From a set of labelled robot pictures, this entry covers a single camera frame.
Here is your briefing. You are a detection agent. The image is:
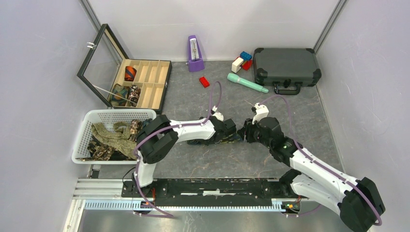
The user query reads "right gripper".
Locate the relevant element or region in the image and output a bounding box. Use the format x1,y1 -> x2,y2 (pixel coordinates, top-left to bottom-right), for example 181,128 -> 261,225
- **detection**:
237,116 -> 272,149

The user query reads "brown floral tie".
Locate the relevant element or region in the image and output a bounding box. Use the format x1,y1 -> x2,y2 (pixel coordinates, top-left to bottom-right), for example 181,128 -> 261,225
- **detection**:
85,119 -> 143,161

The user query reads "red toy brick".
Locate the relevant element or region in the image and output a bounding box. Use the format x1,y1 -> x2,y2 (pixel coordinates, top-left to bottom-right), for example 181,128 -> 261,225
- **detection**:
199,76 -> 210,88

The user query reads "dark grey carrying case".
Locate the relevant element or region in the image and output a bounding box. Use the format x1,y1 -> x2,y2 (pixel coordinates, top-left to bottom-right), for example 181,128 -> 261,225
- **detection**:
253,47 -> 322,95

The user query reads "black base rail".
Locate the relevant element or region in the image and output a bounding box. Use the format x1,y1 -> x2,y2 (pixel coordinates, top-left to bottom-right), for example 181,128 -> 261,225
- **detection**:
121,178 -> 300,207

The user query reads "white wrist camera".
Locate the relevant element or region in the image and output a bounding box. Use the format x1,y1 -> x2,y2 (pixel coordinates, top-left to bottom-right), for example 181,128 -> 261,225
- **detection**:
211,106 -> 224,121
251,103 -> 269,124

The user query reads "white toy block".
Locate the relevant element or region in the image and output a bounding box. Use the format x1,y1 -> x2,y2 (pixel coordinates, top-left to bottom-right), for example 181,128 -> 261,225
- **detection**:
231,57 -> 244,73

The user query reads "blue toy brick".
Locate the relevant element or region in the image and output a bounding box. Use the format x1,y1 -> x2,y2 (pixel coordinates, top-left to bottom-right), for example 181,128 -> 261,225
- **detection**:
240,51 -> 252,61

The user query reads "wooden tie organizer box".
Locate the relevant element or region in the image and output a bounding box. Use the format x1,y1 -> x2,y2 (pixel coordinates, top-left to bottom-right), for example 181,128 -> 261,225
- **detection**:
77,24 -> 172,114

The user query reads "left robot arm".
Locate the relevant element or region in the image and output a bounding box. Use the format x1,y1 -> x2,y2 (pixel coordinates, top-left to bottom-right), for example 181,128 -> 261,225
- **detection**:
133,115 -> 236,197

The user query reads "dark floral rolled tie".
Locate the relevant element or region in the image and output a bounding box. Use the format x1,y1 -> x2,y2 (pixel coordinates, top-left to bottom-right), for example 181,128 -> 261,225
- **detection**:
128,85 -> 141,107

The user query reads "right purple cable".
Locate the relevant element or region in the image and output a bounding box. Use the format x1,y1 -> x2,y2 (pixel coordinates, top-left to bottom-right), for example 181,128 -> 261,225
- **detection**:
256,94 -> 383,227

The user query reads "mint green flashlight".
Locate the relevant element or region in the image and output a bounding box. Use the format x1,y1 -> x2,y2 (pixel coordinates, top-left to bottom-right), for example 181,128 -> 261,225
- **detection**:
227,73 -> 269,93

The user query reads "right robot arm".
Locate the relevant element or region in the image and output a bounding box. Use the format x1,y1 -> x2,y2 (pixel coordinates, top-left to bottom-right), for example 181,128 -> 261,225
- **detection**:
238,117 -> 386,232

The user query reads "white plastic basket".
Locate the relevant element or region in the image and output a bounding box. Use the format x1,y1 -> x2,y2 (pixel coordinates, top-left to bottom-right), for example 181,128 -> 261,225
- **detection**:
72,109 -> 157,165

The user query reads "purple metronome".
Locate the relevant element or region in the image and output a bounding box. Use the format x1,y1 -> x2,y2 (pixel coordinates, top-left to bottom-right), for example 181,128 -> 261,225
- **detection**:
187,35 -> 205,73

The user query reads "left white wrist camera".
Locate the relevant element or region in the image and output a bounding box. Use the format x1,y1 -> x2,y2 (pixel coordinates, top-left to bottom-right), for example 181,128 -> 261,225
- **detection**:
211,106 -> 224,121

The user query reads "olive green tie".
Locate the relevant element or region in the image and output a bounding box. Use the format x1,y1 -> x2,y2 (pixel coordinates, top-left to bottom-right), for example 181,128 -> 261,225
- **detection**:
91,121 -> 137,160

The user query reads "orange navy rolled tie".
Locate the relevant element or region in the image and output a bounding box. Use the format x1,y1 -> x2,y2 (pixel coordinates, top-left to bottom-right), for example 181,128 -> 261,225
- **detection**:
124,66 -> 137,82

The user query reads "teal patterned rolled tie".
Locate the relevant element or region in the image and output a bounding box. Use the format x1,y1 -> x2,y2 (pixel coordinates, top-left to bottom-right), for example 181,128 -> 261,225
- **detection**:
110,84 -> 130,106

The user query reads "red toy block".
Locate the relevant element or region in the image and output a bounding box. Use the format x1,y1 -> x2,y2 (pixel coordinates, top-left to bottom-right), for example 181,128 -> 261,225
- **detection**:
241,60 -> 252,71

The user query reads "navy yellow floral tie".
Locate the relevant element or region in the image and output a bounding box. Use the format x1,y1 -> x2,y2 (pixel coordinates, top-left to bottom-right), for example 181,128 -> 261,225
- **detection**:
186,133 -> 243,145

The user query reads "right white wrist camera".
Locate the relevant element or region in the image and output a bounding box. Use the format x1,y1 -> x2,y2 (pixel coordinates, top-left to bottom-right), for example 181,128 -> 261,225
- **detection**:
251,103 -> 269,124

